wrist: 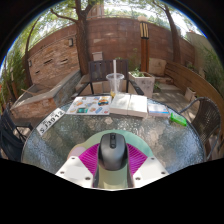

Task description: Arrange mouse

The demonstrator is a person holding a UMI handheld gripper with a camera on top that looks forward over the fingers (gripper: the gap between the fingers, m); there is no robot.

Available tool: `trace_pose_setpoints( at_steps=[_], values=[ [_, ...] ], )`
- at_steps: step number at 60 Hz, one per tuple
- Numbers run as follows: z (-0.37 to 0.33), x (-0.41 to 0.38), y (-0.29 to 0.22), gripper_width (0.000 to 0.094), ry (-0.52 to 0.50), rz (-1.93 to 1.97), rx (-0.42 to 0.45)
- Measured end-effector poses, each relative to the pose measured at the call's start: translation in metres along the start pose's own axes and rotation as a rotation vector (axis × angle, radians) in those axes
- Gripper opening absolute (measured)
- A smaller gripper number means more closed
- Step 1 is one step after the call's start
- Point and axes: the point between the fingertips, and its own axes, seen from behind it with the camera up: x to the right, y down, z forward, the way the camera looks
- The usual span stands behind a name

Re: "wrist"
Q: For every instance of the brown wicker chair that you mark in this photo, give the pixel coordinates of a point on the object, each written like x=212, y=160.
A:
x=206, y=116

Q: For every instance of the thick white book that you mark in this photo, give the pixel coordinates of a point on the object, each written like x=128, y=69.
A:
x=128, y=105

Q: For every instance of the white licence plate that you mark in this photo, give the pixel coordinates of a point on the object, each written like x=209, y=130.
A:
x=50, y=121

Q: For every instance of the clear plastic cup with straw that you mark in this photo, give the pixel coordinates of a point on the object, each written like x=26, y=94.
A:
x=115, y=83

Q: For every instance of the wooden garden lamp post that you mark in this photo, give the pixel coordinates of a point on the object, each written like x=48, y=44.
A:
x=144, y=46

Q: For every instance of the slim tree trunk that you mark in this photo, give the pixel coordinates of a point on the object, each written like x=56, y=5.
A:
x=175, y=40

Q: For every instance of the small green object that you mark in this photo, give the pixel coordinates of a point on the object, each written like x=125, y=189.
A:
x=178, y=119

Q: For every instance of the black metal garden chair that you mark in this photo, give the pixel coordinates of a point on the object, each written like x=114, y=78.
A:
x=10, y=140

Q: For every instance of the thin white and blue booklet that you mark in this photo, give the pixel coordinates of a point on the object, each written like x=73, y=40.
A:
x=157, y=109

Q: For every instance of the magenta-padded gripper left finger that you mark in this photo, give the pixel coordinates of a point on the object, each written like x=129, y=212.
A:
x=73, y=170

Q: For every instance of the large tree trunk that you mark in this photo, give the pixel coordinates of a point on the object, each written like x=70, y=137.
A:
x=81, y=43

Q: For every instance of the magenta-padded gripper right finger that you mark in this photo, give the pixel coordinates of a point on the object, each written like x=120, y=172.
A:
x=150, y=170

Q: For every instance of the white square planter with plants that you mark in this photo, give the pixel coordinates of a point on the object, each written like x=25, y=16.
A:
x=143, y=83

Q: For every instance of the curved wooden bench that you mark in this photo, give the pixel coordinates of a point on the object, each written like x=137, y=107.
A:
x=193, y=81

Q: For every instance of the dark wooden slatted chair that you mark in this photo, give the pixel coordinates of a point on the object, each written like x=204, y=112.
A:
x=100, y=70

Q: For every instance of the grey wall utility box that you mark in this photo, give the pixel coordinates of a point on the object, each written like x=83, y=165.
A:
x=97, y=56

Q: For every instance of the black wall lamp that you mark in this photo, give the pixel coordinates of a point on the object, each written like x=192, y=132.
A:
x=30, y=63
x=70, y=42

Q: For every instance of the stone raised garden bed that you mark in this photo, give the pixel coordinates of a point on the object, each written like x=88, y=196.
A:
x=40, y=100

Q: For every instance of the dark grey computer mouse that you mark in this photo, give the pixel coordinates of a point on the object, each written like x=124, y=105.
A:
x=113, y=153

